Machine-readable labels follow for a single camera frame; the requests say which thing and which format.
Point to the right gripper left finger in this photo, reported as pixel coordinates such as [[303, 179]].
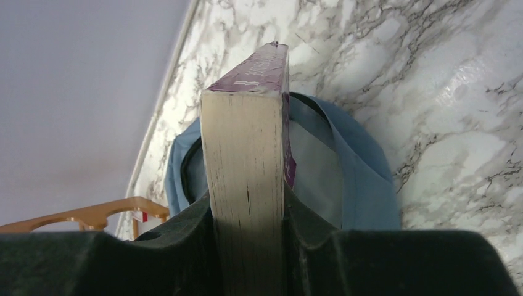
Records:
[[178, 257]]

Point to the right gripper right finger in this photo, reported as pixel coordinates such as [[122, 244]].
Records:
[[323, 260]]

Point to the blue backpack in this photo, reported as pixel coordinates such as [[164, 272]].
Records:
[[340, 171]]

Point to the purple stationery package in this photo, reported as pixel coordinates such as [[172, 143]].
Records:
[[244, 125]]

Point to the small red white box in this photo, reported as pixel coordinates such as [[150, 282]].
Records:
[[140, 216]]

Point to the wooden shelf rack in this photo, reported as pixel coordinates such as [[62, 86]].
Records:
[[92, 218]]

